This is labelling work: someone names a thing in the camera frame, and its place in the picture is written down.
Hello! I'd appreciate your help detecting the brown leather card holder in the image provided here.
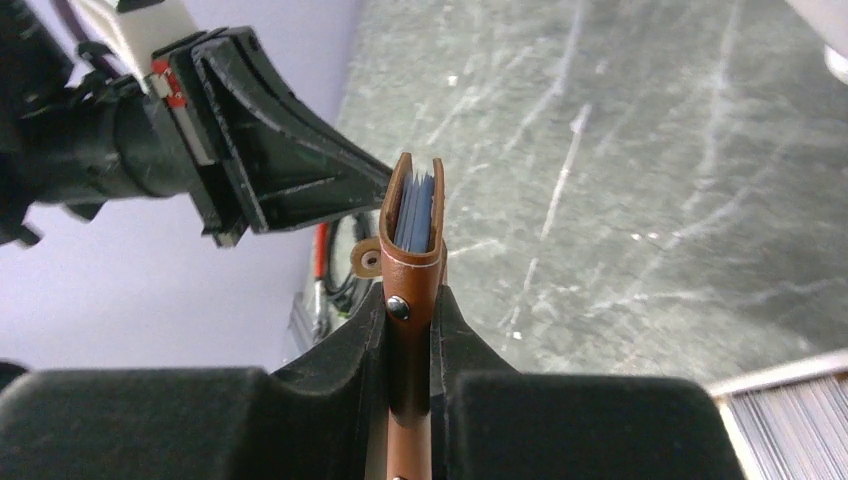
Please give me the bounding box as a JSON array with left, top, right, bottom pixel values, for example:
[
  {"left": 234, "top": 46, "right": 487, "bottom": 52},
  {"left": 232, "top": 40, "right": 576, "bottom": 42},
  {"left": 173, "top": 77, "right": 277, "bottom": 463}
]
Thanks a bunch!
[{"left": 351, "top": 152, "right": 447, "bottom": 479}]

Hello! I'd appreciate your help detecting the white PVC pipe frame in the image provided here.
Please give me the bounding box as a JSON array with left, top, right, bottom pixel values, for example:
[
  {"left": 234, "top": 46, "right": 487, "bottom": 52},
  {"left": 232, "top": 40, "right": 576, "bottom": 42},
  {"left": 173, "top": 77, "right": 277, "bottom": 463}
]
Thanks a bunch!
[{"left": 786, "top": 0, "right": 847, "bottom": 84}]

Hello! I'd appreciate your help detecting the white rectangular plastic tray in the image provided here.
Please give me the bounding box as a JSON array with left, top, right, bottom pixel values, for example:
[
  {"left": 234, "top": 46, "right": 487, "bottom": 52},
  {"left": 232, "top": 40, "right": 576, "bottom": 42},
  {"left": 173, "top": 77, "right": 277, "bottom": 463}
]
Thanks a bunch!
[{"left": 707, "top": 349, "right": 847, "bottom": 479}]

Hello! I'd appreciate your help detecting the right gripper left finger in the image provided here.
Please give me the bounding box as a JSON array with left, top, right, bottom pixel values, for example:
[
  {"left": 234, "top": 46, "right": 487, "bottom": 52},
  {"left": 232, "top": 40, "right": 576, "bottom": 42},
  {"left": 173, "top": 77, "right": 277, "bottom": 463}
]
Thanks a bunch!
[{"left": 272, "top": 283, "right": 388, "bottom": 479}]

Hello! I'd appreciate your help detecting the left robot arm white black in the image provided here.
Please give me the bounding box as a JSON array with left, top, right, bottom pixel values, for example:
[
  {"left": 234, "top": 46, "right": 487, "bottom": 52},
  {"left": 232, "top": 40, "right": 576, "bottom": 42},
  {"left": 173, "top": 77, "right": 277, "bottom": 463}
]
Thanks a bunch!
[{"left": 1, "top": 1, "right": 391, "bottom": 248}]

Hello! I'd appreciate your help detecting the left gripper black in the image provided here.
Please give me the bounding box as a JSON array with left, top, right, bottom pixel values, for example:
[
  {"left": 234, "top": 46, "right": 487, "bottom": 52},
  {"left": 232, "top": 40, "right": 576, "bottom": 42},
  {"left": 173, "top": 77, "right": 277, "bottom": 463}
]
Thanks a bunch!
[{"left": 145, "top": 27, "right": 391, "bottom": 248}]

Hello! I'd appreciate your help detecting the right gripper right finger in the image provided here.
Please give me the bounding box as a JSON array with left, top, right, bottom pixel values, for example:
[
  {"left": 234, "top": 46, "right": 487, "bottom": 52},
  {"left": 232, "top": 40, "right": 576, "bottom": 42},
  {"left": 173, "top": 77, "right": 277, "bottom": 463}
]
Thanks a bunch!
[{"left": 430, "top": 286, "right": 524, "bottom": 479}]

